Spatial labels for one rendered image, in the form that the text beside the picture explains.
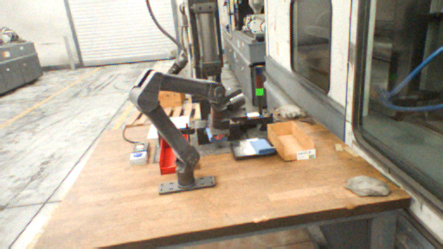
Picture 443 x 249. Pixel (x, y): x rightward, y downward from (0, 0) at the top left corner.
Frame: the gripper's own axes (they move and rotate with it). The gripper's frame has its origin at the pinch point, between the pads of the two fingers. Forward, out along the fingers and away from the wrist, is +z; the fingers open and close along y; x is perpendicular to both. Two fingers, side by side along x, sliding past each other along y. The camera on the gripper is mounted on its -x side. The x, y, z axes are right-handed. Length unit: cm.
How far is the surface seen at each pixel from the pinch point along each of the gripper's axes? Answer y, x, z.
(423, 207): -45, -54, -14
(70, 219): -26, 52, -2
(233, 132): 12.8, -9.5, 15.0
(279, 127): 10.3, -30.8, 12.0
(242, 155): -5.8, -9.3, 6.1
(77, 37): 817, 292, 517
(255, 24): 341, -118, 186
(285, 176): -22.4, -21.0, -2.1
